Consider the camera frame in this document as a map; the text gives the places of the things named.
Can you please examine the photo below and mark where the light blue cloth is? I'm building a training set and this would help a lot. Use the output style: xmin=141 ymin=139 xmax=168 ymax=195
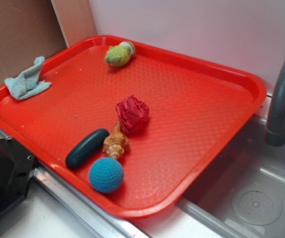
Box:
xmin=4 ymin=56 xmax=51 ymax=101

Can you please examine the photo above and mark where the red plastic tray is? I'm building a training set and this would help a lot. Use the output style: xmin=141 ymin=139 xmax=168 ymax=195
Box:
xmin=0 ymin=36 xmax=266 ymax=218

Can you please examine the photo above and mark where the tan conch seashell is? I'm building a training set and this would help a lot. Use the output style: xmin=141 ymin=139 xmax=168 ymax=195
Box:
xmin=102 ymin=122 xmax=129 ymax=160

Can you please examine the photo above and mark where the dark green oblong capsule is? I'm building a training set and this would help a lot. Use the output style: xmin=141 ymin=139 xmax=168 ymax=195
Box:
xmin=65 ymin=128 xmax=110 ymax=170

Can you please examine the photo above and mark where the blue knitted ball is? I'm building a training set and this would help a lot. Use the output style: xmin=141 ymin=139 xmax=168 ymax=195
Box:
xmin=89 ymin=157 xmax=124 ymax=193

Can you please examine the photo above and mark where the green plush toy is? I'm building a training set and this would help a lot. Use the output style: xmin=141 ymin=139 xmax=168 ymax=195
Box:
xmin=104 ymin=41 xmax=136 ymax=67

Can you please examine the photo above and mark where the grey toy sink basin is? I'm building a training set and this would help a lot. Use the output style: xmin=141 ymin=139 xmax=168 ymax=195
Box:
xmin=177 ymin=116 xmax=285 ymax=238

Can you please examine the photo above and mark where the grey sink faucet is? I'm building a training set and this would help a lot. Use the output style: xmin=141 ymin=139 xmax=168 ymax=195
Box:
xmin=264 ymin=37 xmax=285 ymax=147

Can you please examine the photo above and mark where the brown cardboard panel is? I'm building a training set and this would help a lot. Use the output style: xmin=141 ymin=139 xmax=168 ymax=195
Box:
xmin=0 ymin=0 xmax=96 ymax=86

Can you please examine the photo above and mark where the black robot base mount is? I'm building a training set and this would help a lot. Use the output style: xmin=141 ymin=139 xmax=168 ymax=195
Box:
xmin=0 ymin=138 xmax=36 ymax=217

